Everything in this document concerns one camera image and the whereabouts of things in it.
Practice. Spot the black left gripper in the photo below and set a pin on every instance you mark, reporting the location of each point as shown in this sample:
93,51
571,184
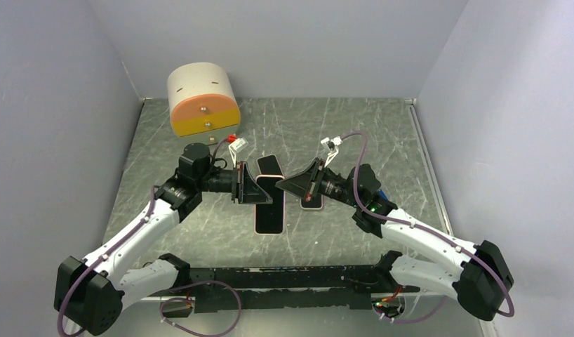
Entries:
244,188

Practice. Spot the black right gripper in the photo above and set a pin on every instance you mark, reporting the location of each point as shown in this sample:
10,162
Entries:
303,183

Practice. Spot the pink phone case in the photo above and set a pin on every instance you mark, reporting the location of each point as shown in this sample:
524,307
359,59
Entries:
268,176

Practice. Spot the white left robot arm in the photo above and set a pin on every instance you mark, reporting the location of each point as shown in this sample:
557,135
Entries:
92,292

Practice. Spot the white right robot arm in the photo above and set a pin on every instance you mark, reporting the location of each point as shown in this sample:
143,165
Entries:
475,275

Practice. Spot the cream round drawer box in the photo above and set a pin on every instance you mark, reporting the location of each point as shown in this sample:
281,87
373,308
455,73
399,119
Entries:
202,104

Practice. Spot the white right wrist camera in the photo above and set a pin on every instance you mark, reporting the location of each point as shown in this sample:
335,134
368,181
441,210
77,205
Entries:
331,147

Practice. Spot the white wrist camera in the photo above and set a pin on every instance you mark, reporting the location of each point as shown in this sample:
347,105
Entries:
331,147
235,145

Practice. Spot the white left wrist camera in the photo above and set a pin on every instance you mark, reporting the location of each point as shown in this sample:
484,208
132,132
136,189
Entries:
235,145

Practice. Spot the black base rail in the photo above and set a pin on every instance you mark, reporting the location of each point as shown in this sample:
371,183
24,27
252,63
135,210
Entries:
356,287

